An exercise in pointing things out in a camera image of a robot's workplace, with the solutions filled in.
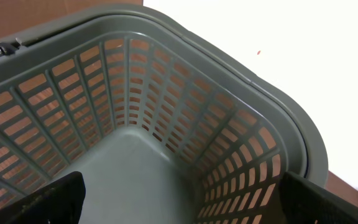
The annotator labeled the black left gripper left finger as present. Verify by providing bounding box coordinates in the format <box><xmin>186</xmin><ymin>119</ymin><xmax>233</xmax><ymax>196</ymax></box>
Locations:
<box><xmin>0</xmin><ymin>171</ymin><xmax>86</xmax><ymax>224</ymax></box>

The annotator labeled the dark grey plastic basket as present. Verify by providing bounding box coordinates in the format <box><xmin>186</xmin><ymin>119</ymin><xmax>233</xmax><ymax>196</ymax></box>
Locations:
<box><xmin>0</xmin><ymin>4</ymin><xmax>328</xmax><ymax>223</ymax></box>

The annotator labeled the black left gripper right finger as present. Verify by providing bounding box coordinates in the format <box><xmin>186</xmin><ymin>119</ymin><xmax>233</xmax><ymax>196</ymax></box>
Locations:
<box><xmin>278</xmin><ymin>172</ymin><xmax>358</xmax><ymax>224</ymax></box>

